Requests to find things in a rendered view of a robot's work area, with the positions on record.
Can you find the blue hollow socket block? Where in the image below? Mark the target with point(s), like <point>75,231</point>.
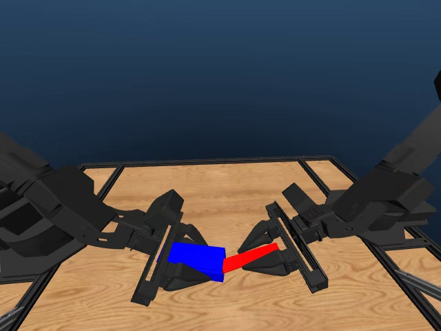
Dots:
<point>196,257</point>

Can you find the silver aluminium brace rail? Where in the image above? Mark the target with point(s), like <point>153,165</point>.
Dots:
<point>420,286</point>
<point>10,319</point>

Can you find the black table frame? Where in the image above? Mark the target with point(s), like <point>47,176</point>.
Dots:
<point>206,161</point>

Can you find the thin red peg bar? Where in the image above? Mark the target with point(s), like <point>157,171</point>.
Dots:
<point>248,258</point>

